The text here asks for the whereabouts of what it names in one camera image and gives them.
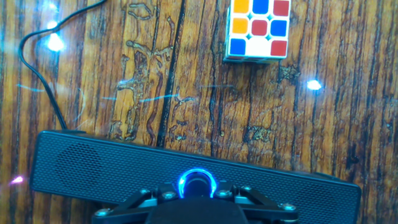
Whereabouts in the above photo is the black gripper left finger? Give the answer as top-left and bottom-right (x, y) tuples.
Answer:
(91, 182), (183, 224)

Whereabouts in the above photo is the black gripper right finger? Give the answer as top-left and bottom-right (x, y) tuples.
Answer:
(214, 182), (299, 224)

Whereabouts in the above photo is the black soundbar speaker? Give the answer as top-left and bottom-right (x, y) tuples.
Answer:
(29, 129), (362, 224)

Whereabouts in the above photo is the black speaker volume knob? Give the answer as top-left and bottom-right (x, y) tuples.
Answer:
(178, 168), (218, 199)

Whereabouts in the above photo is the white Rubik's cube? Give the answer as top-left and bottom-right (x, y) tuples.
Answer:
(223, 0), (292, 64)

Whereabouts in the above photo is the thin black speaker cable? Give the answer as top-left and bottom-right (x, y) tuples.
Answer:
(17, 0), (108, 131)

